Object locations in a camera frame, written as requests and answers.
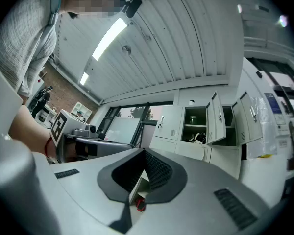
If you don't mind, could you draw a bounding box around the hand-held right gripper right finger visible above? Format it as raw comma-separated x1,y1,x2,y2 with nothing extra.
126,148,270,235

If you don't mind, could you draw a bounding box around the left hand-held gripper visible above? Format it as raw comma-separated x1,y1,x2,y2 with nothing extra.
49,108,136,164

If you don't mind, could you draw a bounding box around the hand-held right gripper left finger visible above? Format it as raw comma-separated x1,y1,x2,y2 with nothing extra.
49,147,149,235

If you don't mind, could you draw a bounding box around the white locker door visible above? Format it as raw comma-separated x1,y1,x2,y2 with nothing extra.
205,91,227,145
231,91,263,146
154,105,184,141

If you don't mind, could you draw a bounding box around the person's left forearm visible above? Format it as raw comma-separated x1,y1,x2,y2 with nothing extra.
8,104,55,159

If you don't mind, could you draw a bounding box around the white open shelf unit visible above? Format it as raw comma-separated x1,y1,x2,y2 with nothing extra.
70,101,94,122

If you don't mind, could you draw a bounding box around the white locker cabinet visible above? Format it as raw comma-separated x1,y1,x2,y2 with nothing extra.
149,87,248,180

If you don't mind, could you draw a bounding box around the long ceiling light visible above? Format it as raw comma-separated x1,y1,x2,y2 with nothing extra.
79,71,90,86
91,17,128,61

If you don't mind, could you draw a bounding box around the white board panel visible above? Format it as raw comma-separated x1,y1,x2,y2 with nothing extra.
104,116,142,145

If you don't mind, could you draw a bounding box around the black framed window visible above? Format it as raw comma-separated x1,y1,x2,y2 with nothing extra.
97,101,174,147

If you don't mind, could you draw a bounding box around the clear plastic sheet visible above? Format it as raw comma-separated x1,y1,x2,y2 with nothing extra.
246,96,278,157

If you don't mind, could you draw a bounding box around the red string bracelet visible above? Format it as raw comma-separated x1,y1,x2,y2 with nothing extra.
44,137,52,158

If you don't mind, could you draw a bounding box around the pile of dark cables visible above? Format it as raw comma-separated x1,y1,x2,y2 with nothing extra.
182,131,207,144

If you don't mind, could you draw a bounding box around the blue wall poster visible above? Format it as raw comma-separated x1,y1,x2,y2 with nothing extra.
264,92,283,114

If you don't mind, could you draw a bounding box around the grey shoulder strap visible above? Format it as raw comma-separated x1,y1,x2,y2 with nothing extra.
48,0,62,26

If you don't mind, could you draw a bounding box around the black head-worn camera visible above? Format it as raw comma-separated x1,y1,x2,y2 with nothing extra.
116,0,143,19

